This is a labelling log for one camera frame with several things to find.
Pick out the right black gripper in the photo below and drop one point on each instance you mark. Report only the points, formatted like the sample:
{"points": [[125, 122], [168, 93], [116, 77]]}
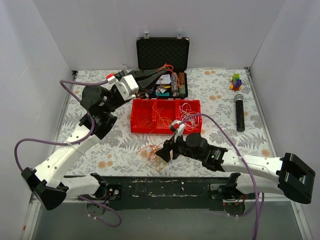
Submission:
{"points": [[170, 149]]}

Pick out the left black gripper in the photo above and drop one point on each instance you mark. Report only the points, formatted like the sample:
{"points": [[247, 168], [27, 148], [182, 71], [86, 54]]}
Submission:
{"points": [[135, 80]]}

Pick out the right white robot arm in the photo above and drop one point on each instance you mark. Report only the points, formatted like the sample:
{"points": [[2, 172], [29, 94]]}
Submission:
{"points": [[288, 175]]}

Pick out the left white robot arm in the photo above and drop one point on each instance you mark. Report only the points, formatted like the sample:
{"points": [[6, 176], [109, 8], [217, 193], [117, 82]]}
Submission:
{"points": [[47, 180]]}

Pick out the white card deck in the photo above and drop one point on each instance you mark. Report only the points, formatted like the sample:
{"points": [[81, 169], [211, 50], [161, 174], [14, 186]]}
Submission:
{"points": [[164, 79]]}

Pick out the black poker chip case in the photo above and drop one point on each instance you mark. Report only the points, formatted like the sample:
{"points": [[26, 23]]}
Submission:
{"points": [[170, 53]]}

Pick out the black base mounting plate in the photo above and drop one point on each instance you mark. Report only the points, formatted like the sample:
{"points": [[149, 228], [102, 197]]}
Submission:
{"points": [[157, 193]]}

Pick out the red plastic compartment tray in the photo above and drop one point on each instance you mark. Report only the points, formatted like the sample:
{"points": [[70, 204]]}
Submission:
{"points": [[154, 116]]}

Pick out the floral patterned table mat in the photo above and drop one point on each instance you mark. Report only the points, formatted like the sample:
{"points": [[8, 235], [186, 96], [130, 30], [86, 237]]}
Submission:
{"points": [[123, 153]]}

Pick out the black handheld microphone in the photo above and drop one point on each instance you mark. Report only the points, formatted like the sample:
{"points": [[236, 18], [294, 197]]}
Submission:
{"points": [[239, 109]]}

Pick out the colourful toy block figure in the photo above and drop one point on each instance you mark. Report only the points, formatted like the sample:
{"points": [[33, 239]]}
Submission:
{"points": [[236, 83]]}

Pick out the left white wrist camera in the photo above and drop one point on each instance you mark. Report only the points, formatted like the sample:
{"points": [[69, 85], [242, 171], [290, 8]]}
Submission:
{"points": [[127, 87]]}

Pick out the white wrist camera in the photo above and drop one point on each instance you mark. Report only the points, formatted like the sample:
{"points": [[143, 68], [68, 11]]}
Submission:
{"points": [[127, 87], [178, 128]]}

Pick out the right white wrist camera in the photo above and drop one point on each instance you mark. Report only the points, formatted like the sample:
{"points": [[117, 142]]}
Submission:
{"points": [[178, 128]]}

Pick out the aluminium front rail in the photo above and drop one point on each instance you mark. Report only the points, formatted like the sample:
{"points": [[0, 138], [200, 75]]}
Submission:
{"points": [[89, 219]]}

